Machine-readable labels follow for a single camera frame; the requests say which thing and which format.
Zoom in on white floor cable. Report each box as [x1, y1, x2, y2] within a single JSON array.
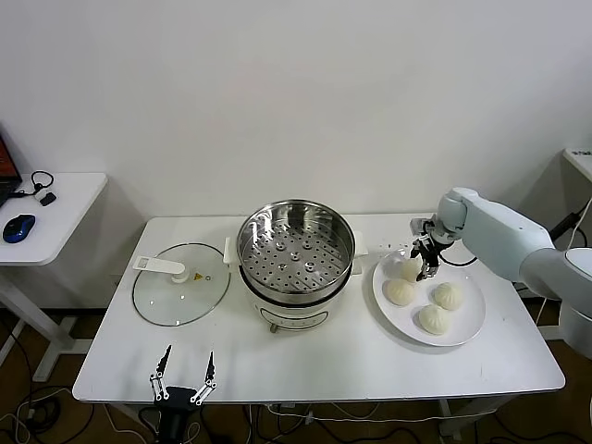
[[18, 387, 68, 420]]

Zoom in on white cable under table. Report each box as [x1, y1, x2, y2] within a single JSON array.
[[265, 401, 325, 422]]

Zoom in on glass lid white handle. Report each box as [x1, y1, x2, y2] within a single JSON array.
[[131, 242, 232, 328]]

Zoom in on white steamed baozi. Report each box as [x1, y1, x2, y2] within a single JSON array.
[[385, 278, 416, 307], [400, 257, 423, 283], [418, 303, 450, 337], [432, 282, 464, 311]]

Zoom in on black laptop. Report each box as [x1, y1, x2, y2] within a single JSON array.
[[0, 122, 24, 208]]

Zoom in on black floor cable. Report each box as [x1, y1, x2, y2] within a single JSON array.
[[0, 318, 61, 444]]

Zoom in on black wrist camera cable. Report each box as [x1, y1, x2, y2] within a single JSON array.
[[438, 252, 477, 268]]

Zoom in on black earphone cable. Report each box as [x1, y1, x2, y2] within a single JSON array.
[[8, 170, 56, 200]]

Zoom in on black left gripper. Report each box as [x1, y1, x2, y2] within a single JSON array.
[[148, 342, 218, 411]]

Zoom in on stainless steel steamer basket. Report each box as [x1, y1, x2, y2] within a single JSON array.
[[224, 199, 370, 300]]

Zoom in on white round plate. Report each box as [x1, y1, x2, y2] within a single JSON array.
[[372, 248, 487, 348]]

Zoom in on blue computer mouse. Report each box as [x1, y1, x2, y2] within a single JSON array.
[[2, 214, 37, 244]]

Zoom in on white side table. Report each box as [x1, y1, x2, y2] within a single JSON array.
[[0, 172, 109, 383]]

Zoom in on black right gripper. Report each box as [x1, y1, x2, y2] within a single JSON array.
[[409, 233, 452, 283]]

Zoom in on white hanging cable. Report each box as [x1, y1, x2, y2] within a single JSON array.
[[536, 216, 586, 325]]

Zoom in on white table leg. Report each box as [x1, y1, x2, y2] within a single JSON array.
[[437, 398, 510, 438]]

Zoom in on black cable with adapter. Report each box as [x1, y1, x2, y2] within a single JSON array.
[[548, 196, 592, 240]]

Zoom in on white electric cooker pot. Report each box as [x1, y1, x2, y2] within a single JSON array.
[[225, 249, 369, 334]]

